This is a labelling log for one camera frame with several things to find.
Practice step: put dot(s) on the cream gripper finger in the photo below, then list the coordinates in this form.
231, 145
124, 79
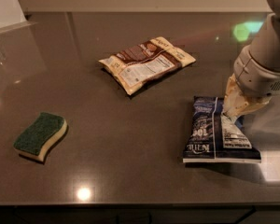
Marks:
254, 104
235, 103

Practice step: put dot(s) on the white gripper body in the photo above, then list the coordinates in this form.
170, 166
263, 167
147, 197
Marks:
258, 78

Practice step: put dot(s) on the blue chip bag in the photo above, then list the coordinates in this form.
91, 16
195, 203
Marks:
216, 138

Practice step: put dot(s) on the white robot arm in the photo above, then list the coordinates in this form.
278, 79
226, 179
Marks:
265, 47

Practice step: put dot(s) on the brown chip bag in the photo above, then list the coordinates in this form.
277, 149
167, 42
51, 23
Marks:
133, 67

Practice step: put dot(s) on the green yellow sponge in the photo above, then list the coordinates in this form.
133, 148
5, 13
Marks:
36, 140

